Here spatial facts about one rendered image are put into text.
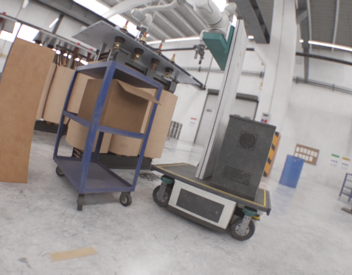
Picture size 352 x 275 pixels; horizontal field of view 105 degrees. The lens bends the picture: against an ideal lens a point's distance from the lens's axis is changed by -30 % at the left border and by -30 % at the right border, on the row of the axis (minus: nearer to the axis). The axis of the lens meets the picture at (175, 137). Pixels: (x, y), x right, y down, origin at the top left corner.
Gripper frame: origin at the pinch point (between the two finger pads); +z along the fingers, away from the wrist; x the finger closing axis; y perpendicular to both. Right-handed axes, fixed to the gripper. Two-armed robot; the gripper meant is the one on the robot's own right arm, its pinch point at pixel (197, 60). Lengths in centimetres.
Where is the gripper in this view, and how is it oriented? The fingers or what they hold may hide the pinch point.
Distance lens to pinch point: 208.9
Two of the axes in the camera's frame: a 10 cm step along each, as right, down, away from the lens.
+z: -2.8, 9.6, 0.4
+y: 8.5, 2.6, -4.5
